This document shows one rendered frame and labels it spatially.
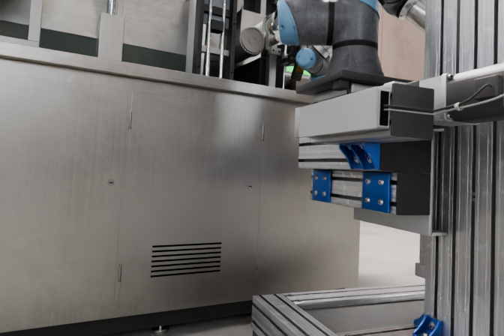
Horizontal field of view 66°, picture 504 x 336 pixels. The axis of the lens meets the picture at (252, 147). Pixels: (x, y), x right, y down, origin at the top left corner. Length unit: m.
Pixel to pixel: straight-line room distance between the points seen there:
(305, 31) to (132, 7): 1.16
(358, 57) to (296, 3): 0.21
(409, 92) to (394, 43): 5.64
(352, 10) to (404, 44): 5.43
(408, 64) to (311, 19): 5.44
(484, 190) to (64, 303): 1.14
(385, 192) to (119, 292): 0.88
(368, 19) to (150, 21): 1.24
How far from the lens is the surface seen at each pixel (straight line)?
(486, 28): 0.97
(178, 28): 2.07
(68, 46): 1.94
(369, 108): 0.68
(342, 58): 1.02
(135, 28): 2.01
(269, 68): 1.80
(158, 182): 1.33
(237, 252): 1.47
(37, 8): 1.39
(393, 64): 6.25
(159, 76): 1.33
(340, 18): 1.05
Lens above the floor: 0.58
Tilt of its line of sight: 3 degrees up
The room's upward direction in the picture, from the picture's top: 3 degrees clockwise
